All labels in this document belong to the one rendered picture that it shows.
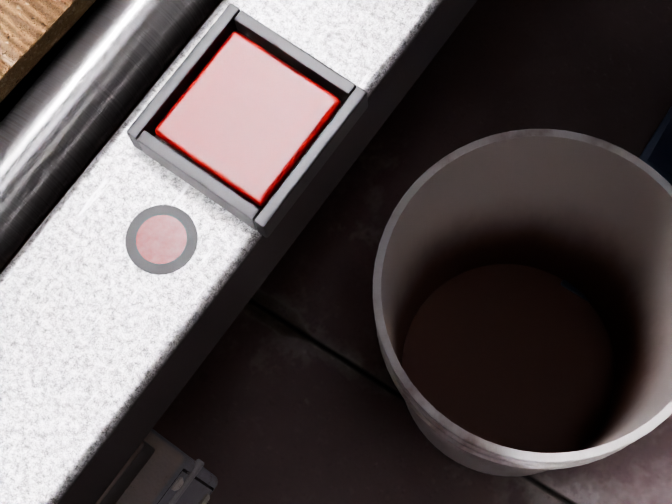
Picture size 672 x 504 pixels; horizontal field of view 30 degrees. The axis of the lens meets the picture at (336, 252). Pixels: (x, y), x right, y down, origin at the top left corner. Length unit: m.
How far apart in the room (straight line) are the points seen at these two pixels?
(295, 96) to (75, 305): 0.13
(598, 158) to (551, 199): 0.13
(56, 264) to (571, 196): 0.79
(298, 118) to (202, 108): 0.04
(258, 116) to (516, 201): 0.77
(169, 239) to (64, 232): 0.05
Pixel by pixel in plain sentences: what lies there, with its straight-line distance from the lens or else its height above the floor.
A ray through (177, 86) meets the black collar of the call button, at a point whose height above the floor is 0.93.
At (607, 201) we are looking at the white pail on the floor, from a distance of 1.25.
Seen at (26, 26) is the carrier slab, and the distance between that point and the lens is 0.58.
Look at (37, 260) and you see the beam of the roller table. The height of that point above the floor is 0.92.
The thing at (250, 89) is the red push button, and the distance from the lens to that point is 0.56.
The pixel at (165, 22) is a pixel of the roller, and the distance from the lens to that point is 0.59.
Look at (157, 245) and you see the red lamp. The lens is 0.55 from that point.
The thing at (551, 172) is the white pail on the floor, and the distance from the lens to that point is 1.23.
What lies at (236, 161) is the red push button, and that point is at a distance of 0.55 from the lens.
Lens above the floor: 1.44
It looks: 74 degrees down
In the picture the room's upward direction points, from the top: 9 degrees counter-clockwise
